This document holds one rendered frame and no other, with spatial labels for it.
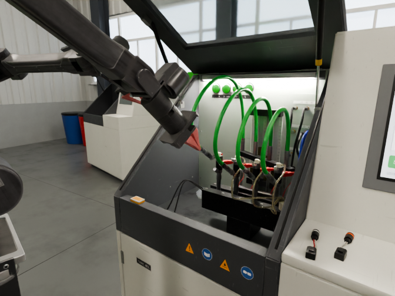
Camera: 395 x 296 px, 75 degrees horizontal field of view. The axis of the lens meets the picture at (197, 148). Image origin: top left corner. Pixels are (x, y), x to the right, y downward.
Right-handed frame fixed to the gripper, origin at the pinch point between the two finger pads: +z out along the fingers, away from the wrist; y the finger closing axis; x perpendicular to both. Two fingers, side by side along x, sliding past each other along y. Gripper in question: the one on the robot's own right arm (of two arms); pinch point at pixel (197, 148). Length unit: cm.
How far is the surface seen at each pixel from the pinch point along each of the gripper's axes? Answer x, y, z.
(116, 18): 613, 297, 23
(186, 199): 45, -7, 48
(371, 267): -37.4, -1.8, 32.7
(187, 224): 8.5, -17.3, 21.3
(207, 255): 0.3, -21.3, 28.2
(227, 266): -6.4, -20.6, 29.9
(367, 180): -29.1, 20.6, 33.2
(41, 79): 724, 77, 14
